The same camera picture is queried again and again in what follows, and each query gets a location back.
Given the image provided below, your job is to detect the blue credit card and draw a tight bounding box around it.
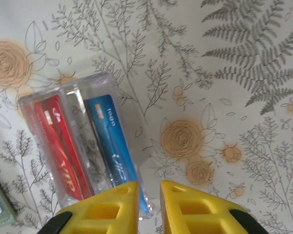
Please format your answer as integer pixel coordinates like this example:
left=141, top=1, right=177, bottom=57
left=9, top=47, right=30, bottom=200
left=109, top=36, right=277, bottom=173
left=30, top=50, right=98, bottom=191
left=84, top=95, right=147, bottom=213

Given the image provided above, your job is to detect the green card holder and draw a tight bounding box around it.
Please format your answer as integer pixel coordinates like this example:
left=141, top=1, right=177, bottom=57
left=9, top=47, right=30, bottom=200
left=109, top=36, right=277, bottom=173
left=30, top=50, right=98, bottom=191
left=0, top=168, right=17, bottom=227

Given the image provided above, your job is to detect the floral tablecloth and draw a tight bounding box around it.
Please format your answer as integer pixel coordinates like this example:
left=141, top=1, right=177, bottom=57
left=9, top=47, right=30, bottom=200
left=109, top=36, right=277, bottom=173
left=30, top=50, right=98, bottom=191
left=0, top=0, right=293, bottom=234

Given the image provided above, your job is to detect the red credit card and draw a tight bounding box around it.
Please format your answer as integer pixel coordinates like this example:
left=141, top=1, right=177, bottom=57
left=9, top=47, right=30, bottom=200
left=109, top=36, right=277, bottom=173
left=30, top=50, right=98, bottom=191
left=24, top=95, right=93, bottom=200

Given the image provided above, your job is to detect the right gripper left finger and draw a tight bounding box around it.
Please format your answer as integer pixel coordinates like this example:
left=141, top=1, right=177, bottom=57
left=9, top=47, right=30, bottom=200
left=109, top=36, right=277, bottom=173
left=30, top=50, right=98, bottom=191
left=38, top=181, right=140, bottom=234

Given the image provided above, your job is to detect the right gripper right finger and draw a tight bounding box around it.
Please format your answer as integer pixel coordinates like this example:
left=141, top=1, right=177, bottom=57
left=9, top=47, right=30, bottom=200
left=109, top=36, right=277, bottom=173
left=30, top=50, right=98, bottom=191
left=160, top=180, right=269, bottom=234

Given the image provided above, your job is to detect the clear acrylic card box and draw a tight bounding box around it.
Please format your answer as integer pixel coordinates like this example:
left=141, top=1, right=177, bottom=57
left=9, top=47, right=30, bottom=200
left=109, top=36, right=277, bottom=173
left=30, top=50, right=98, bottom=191
left=18, top=73, right=154, bottom=221

